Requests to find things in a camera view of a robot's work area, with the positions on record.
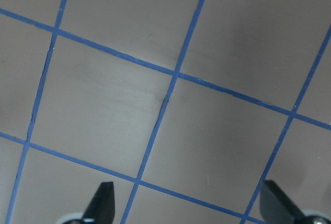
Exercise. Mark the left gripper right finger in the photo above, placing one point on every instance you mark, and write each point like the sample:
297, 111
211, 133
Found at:
276, 207

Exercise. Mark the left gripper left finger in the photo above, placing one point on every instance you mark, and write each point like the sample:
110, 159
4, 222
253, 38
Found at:
101, 208

